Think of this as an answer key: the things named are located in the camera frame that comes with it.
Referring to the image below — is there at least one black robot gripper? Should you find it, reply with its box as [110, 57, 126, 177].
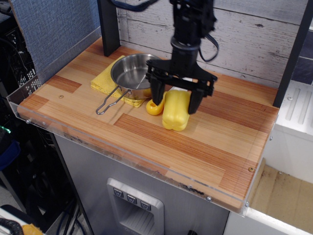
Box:
[147, 37, 217, 115]

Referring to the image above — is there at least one yellow plastic bell pepper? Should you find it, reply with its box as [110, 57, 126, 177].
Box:
[162, 90, 190, 131]

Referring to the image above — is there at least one yellow folded cloth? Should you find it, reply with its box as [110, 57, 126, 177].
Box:
[90, 55, 145, 108]

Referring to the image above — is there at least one silver toy fridge cabinet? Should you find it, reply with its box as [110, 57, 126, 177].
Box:
[56, 136, 229, 235]

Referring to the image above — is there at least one blue fabric panel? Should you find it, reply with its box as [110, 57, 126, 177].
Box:
[9, 0, 101, 83]

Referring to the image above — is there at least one white toy sink unit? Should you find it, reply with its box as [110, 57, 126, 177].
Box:
[224, 81, 313, 235]

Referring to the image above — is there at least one clear acrylic table guard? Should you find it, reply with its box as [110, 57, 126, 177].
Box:
[9, 39, 278, 213]

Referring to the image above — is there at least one yellow object bottom left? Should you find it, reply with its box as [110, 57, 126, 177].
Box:
[22, 224, 44, 235]

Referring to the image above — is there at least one toy knife with yellow handle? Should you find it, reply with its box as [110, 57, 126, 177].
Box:
[146, 85, 189, 116]

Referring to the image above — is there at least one stainless steel pot with handle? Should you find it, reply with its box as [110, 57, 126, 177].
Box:
[96, 53, 159, 115]

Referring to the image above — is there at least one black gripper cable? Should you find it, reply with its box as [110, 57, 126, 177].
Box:
[198, 34, 220, 62]

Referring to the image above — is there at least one black vertical post left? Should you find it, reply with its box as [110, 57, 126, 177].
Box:
[97, 0, 120, 57]

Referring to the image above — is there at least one black vertical post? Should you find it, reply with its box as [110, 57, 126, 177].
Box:
[273, 0, 313, 108]
[97, 0, 120, 57]

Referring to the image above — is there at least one black vertical post right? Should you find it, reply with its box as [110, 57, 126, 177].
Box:
[273, 0, 313, 108]

